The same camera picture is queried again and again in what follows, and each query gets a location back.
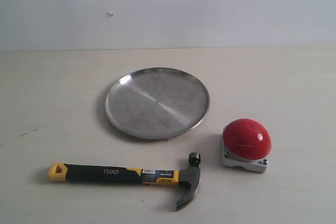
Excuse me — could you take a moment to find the yellow black claw hammer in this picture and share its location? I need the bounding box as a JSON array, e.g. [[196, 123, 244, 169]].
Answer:
[[48, 153, 201, 211]]

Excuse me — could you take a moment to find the red dome push button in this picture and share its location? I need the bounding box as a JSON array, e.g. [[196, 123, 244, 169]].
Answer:
[[221, 119, 272, 174]]

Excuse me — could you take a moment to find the round steel plate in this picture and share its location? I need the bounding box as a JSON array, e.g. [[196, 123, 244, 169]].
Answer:
[[104, 67, 210, 140]]

